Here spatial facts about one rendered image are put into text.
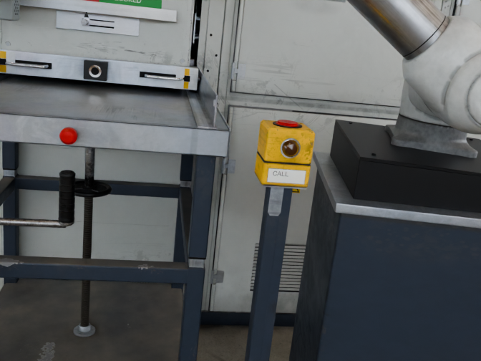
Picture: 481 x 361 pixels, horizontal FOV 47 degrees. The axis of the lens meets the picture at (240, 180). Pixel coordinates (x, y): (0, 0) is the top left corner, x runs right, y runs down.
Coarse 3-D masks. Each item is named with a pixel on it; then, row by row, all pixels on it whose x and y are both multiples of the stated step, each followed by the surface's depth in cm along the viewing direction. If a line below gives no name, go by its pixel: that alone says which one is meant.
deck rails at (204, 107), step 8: (200, 72) 153; (0, 80) 144; (200, 80) 151; (200, 88) 150; (208, 88) 127; (192, 96) 152; (200, 96) 148; (208, 96) 126; (216, 96) 110; (192, 104) 138; (200, 104) 139; (208, 104) 124; (216, 104) 110; (200, 112) 127; (208, 112) 123; (200, 120) 117; (208, 120) 118; (208, 128) 111; (216, 128) 111
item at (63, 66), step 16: (64, 64) 146; (80, 64) 146; (112, 64) 147; (128, 64) 148; (144, 64) 148; (160, 64) 149; (96, 80) 148; (112, 80) 148; (128, 80) 149; (144, 80) 150; (160, 80) 150; (192, 80) 151
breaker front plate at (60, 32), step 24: (168, 0) 146; (192, 0) 146; (24, 24) 143; (48, 24) 143; (72, 24) 144; (120, 24) 146; (144, 24) 147; (168, 24) 147; (24, 48) 144; (48, 48) 145; (72, 48) 146; (96, 48) 147; (120, 48) 147; (144, 48) 148; (168, 48) 149
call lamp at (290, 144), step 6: (288, 138) 90; (294, 138) 90; (282, 144) 90; (288, 144) 89; (294, 144) 89; (282, 150) 90; (288, 150) 89; (294, 150) 89; (288, 156) 90; (294, 156) 91
